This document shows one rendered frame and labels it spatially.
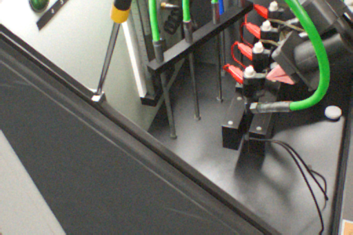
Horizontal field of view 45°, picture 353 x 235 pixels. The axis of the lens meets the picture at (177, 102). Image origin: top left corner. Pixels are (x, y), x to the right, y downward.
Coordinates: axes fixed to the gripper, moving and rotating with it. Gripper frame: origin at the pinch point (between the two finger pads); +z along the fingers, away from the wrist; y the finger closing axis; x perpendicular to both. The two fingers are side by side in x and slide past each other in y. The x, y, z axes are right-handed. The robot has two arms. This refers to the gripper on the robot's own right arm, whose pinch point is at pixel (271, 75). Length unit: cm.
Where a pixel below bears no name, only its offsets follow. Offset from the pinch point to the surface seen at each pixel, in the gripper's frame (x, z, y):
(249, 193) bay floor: 11.1, 19.3, -20.2
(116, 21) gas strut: 34.2, -22.9, 26.2
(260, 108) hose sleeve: 10.5, -3.1, -1.0
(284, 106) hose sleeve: 11.1, -8.7, -1.9
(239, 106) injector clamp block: -0.1, 14.4, -3.7
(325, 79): 11.8, -19.8, 0.3
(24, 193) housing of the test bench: 43, 29, 16
